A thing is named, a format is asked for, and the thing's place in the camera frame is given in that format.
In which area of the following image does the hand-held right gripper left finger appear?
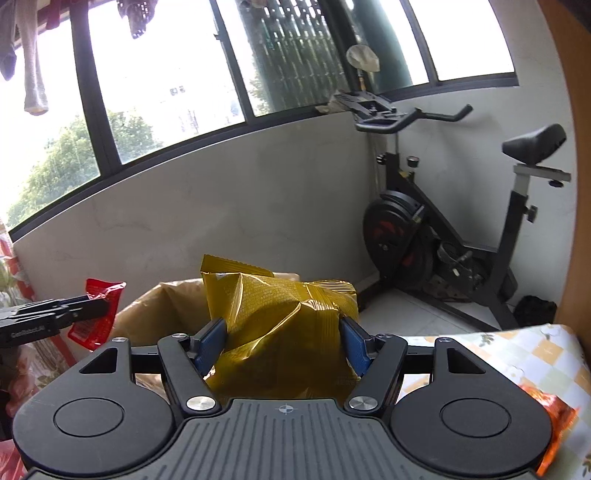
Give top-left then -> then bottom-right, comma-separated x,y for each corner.
78,318 -> 229,415

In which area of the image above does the dark hanging garment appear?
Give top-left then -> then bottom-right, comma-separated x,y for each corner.
0,0 -> 28,83

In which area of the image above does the orange snack packet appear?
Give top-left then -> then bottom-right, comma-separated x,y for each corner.
517,384 -> 579,477

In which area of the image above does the black exercise bike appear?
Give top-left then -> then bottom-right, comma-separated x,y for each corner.
355,104 -> 572,330

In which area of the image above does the yellow snack packet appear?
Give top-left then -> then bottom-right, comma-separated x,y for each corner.
199,253 -> 360,400

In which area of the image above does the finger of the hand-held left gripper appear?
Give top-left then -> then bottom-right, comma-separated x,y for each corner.
53,295 -> 110,307
0,302 -> 112,324

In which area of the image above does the wooden panel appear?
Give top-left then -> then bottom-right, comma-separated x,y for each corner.
538,0 -> 591,330

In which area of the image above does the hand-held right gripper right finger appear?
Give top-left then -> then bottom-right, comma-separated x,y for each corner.
339,316 -> 492,414

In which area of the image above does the grey hanging sock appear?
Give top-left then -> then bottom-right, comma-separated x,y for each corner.
22,23 -> 49,116

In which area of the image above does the black bag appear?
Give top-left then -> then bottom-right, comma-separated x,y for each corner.
513,295 -> 558,329

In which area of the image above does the green lattice screen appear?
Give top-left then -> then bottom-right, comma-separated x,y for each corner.
240,0 -> 347,116

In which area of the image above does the black folding rack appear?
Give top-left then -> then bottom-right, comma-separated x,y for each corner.
329,90 -> 399,121

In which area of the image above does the cardboard box with plastic liner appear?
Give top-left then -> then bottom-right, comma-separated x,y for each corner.
111,271 -> 301,393

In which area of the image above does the checkered tablecloth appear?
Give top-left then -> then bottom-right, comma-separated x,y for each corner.
397,323 -> 591,480

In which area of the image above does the red snack packet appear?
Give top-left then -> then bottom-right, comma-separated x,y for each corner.
68,278 -> 126,350

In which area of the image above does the patterned hanging garment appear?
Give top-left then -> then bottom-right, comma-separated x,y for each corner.
115,0 -> 160,40

